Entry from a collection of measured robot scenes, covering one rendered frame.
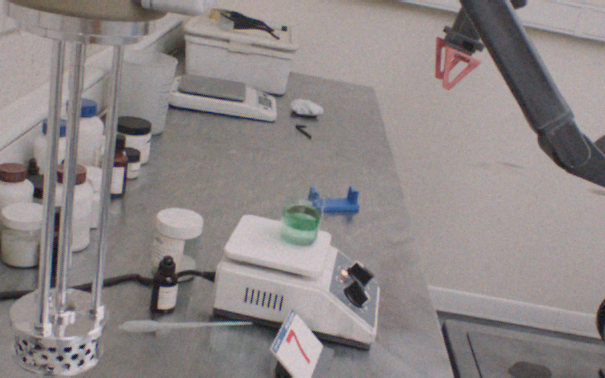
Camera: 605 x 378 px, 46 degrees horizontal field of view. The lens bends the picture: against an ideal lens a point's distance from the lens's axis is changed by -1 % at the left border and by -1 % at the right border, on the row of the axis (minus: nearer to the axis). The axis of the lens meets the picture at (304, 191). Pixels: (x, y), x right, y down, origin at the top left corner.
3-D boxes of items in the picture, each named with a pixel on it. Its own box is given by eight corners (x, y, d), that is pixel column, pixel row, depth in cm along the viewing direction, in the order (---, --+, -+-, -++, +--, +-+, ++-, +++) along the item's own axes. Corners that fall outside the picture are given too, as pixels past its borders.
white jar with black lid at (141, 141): (118, 167, 125) (122, 128, 123) (104, 153, 130) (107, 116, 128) (154, 165, 129) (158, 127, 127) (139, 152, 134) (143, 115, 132)
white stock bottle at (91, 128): (66, 187, 113) (71, 109, 108) (46, 171, 117) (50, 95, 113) (106, 182, 118) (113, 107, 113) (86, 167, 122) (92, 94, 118)
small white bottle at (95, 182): (88, 230, 101) (92, 183, 98) (76, 223, 102) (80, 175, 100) (104, 226, 103) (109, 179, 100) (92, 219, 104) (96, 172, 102)
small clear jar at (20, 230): (-11, 258, 89) (-10, 211, 86) (22, 243, 94) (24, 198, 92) (25, 274, 87) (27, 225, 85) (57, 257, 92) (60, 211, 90)
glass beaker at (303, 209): (269, 234, 91) (280, 175, 88) (308, 234, 93) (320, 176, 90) (285, 256, 86) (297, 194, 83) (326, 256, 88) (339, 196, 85)
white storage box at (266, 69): (288, 71, 228) (296, 26, 223) (289, 99, 193) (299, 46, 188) (192, 54, 225) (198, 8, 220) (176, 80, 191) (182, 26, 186)
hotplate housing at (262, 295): (375, 301, 97) (388, 249, 94) (371, 354, 85) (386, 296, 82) (217, 265, 98) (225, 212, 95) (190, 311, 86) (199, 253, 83)
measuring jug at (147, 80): (134, 110, 158) (140, 43, 153) (187, 123, 156) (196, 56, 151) (90, 128, 141) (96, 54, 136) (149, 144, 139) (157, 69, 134)
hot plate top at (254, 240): (331, 238, 94) (332, 232, 94) (321, 279, 83) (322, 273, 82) (242, 219, 95) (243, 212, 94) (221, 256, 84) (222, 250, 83)
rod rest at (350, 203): (350, 202, 130) (354, 184, 128) (359, 210, 127) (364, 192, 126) (301, 204, 125) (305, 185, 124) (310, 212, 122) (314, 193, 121)
